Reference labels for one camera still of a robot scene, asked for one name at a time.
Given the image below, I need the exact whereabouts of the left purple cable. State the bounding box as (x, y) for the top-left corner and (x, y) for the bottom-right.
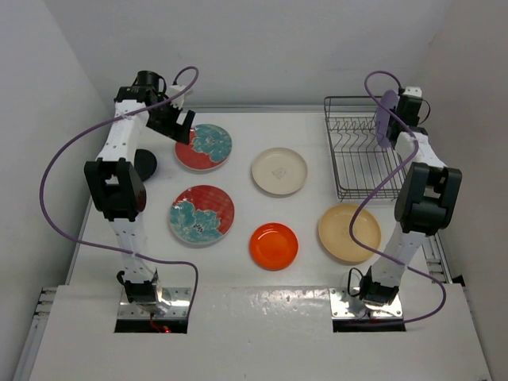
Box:
(40, 66), (199, 318)

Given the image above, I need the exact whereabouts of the metal base plate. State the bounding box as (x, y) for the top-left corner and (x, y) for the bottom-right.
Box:
(329, 287), (403, 321)
(117, 287), (191, 320)

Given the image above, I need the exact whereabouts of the wire dish rack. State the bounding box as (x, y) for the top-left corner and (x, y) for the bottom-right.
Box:
(324, 96), (402, 201)

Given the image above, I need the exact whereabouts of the black plate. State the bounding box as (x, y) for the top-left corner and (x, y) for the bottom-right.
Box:
(134, 149), (157, 182)

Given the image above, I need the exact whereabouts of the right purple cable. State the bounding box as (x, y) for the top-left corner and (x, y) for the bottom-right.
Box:
(347, 71), (446, 327)

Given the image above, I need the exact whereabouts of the purple cable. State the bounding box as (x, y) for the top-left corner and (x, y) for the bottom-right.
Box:
(40, 66), (199, 318)
(347, 71), (446, 327)

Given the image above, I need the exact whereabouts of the yellow bear plate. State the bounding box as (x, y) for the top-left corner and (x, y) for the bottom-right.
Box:
(317, 203), (382, 263)

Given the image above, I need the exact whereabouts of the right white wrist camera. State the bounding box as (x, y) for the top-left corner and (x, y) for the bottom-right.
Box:
(402, 86), (422, 98)

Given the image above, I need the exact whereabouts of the orange plate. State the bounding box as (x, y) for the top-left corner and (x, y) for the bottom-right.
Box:
(249, 222), (299, 271)

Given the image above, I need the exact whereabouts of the cream white plate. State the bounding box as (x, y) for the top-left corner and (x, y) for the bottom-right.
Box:
(251, 148), (308, 196)

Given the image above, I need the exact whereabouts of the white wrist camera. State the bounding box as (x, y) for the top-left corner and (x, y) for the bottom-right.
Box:
(166, 84), (189, 110)
(402, 86), (422, 98)

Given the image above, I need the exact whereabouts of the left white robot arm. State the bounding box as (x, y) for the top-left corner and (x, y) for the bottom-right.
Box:
(84, 71), (195, 316)

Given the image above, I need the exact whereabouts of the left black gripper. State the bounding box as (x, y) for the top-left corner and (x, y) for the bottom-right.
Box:
(147, 96), (194, 145)

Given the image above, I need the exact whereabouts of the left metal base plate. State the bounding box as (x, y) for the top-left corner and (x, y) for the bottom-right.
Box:
(117, 287), (191, 320)

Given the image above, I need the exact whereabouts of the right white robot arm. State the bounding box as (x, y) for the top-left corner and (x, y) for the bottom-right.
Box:
(359, 87), (462, 306)

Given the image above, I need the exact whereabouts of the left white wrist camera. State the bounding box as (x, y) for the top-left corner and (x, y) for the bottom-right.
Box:
(166, 84), (189, 110)

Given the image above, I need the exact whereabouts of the purple plate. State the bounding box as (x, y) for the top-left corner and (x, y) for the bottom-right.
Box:
(375, 90), (398, 148)

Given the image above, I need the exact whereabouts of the red floral plate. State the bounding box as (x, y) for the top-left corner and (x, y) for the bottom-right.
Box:
(168, 185), (235, 246)
(175, 124), (233, 171)

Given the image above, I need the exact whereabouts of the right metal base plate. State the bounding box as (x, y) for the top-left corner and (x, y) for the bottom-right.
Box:
(329, 287), (403, 321)

